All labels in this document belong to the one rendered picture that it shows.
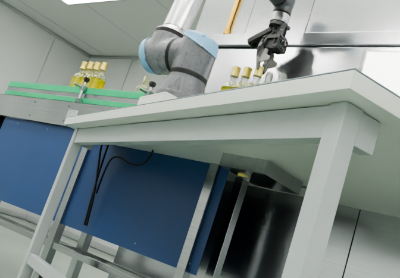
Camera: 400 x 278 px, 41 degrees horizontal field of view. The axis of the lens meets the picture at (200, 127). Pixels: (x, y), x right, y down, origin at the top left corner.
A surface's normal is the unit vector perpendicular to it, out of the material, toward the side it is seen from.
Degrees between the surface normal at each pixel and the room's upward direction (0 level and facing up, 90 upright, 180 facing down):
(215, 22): 90
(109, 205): 90
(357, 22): 90
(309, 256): 90
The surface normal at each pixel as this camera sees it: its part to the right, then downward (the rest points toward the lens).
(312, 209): -0.81, -0.37
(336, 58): -0.58, -0.36
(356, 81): 0.50, -0.03
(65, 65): 0.75, 0.10
